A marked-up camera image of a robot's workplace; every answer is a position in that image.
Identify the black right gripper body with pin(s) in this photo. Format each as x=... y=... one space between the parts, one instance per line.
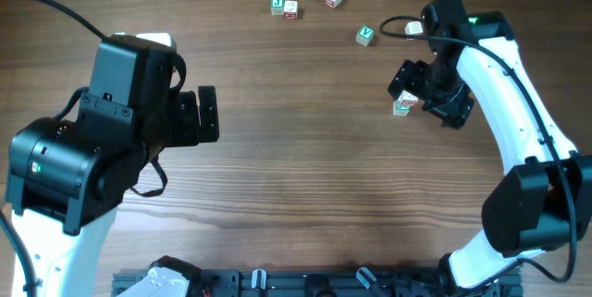
x=435 y=92

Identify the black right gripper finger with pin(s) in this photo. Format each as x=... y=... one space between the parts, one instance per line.
x=410 y=78
x=453 y=113

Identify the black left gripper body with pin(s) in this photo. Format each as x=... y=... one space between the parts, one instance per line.
x=206 y=114

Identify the green N letter block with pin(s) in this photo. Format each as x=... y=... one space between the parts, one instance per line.
x=400 y=110

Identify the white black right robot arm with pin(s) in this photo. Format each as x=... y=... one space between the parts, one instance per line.
x=543 y=202

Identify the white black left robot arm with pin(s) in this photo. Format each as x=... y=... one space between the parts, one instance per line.
x=66 y=178

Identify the white red picture block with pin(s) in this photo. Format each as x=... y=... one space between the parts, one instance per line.
x=414 y=28

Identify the green V letter block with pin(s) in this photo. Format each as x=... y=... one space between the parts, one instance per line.
x=365 y=35

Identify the green J letter block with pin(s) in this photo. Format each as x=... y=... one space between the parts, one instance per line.
x=277 y=7

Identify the white red letter block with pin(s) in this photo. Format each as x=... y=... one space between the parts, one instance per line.
x=290 y=9

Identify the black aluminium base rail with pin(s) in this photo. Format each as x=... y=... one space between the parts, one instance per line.
x=396 y=282

